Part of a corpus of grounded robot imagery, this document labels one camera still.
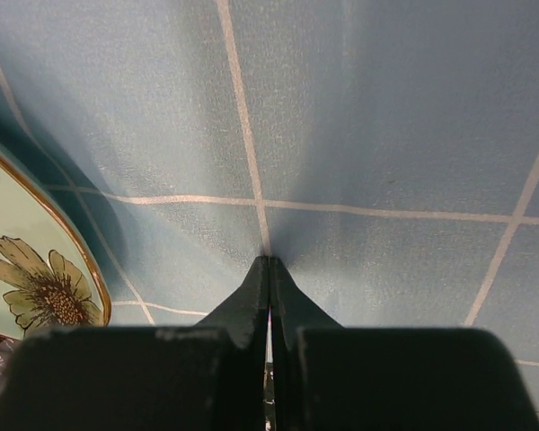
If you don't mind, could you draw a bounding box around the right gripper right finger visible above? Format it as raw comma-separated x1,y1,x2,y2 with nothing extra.
269,258,539,430

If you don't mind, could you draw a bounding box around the green floral plate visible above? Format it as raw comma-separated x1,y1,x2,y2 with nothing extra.
0,144,111,340

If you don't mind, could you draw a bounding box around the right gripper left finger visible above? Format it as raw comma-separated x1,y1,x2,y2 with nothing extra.
0,257,269,430

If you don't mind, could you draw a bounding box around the blue checked placemat cloth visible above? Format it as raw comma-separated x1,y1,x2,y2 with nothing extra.
0,1,539,411

